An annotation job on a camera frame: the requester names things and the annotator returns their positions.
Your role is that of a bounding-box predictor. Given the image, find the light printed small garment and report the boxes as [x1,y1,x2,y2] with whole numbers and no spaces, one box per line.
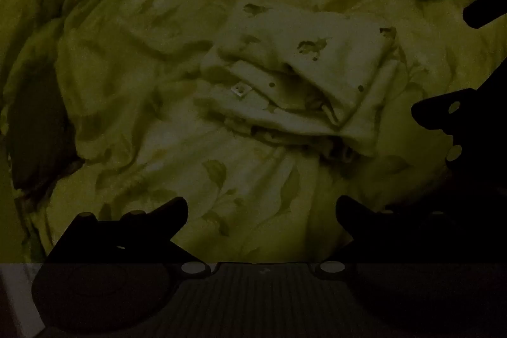
[199,1,400,161]

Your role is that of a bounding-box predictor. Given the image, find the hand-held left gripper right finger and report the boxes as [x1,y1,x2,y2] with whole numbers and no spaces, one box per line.
[335,195,476,264]

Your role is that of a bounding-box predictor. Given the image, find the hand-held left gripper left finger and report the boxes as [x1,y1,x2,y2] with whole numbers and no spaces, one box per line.
[47,197,189,264]

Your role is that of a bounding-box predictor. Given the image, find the leaf print bedsheet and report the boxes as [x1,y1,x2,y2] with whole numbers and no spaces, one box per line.
[0,0,507,264]

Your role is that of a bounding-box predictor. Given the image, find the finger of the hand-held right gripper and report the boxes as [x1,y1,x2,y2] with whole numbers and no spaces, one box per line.
[411,88,483,143]
[463,0,507,30]

